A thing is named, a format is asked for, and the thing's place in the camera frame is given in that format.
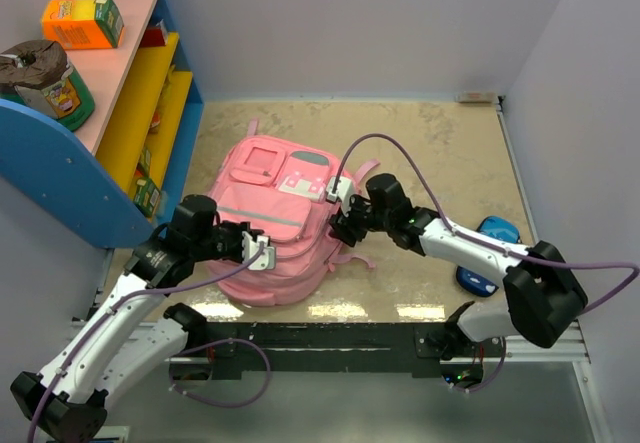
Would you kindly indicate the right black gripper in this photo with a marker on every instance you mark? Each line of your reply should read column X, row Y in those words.
column 344, row 227

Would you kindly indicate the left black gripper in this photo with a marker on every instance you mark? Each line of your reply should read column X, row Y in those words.
column 239, row 227

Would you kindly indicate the pink student backpack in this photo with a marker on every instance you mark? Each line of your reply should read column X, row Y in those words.
column 280, row 188

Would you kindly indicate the blue pencil case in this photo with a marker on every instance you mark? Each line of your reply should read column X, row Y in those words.
column 473, row 279

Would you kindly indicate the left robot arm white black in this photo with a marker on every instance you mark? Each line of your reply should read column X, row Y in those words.
column 68, row 398

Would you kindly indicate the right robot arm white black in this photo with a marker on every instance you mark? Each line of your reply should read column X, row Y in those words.
column 541, row 297

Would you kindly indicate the green box on lower shelf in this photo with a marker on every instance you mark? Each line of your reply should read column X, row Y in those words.
column 145, row 195

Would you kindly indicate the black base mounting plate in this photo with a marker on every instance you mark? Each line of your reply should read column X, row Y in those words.
column 418, row 349

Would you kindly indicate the blue pink yellow shelf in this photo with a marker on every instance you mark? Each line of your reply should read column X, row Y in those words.
column 148, row 111

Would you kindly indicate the small pink white eraser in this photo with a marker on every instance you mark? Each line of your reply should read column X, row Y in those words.
column 476, row 97

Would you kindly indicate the red item on shelf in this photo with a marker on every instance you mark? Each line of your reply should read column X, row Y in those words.
column 155, row 35

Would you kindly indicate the brown topped green canister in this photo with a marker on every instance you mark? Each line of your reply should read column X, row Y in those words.
column 40, row 75

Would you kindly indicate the orange green juice box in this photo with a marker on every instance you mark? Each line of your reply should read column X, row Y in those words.
column 83, row 24

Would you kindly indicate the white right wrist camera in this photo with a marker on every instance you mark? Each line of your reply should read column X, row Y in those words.
column 339, row 190

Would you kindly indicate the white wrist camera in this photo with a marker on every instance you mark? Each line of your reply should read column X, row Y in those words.
column 339, row 190
column 257, row 252

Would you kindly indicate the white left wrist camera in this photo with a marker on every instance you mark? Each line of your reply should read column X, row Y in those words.
column 257, row 252

